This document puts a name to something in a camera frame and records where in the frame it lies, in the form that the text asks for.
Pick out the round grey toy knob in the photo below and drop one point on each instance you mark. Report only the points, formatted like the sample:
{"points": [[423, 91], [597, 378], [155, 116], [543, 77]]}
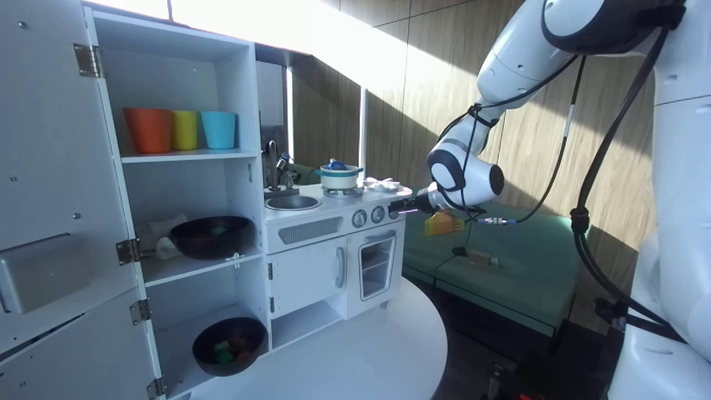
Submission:
{"points": [[378, 214], [357, 218]]}

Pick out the small white cabinet door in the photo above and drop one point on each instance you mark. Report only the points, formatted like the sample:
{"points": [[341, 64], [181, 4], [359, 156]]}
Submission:
{"points": [[74, 364]]}

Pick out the orange plastic cup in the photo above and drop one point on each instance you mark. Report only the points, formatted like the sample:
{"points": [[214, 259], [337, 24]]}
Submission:
{"points": [[146, 131]]}

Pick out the large white cabinet door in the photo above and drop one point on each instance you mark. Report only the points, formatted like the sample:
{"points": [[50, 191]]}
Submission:
{"points": [[52, 147]]}

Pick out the yellow green plastic cup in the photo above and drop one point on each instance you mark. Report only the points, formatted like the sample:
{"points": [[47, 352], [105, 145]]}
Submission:
{"points": [[184, 131]]}

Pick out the yellowish tan block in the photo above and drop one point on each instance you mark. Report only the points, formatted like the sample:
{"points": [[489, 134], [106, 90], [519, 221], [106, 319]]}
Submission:
{"points": [[443, 224]]}

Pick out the white toy kitchen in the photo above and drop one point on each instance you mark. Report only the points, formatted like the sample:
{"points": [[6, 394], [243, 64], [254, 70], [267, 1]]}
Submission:
{"points": [[223, 191]]}

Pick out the green padded bench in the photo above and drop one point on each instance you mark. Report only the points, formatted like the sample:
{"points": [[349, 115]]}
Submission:
{"points": [[517, 275]]}

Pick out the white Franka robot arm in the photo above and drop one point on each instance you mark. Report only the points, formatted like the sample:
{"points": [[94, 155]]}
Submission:
{"points": [[667, 224]]}

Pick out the brown connector piece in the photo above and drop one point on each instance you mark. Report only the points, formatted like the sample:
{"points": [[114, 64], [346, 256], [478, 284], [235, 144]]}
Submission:
{"points": [[478, 256]]}

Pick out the black bowl with toys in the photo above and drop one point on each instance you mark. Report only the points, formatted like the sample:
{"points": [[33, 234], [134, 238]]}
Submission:
{"points": [[212, 356]]}

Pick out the dark round toy sink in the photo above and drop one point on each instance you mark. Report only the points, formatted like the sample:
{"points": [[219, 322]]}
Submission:
{"points": [[292, 201]]}

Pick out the blue plastic cup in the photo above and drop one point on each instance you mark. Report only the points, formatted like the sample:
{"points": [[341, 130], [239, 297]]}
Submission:
{"points": [[218, 130]]}

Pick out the white pot blue lid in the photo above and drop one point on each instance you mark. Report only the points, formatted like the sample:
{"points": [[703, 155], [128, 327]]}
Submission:
{"points": [[341, 179]]}

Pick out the black toy pan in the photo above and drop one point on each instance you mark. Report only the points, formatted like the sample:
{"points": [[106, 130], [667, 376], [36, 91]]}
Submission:
{"points": [[212, 238]]}

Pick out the dark toy faucet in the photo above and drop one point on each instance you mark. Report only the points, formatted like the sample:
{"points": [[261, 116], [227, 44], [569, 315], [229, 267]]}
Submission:
{"points": [[278, 169]]}

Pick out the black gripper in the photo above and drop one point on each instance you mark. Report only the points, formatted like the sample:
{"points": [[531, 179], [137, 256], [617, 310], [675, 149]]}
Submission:
{"points": [[423, 204]]}

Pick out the white toy item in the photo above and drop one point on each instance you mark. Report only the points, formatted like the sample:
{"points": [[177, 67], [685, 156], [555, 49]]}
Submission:
{"points": [[158, 236]]}

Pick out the metal door hinge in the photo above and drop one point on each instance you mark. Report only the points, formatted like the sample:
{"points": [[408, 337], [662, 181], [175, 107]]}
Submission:
{"points": [[155, 389], [139, 311], [126, 250], [86, 61]]}

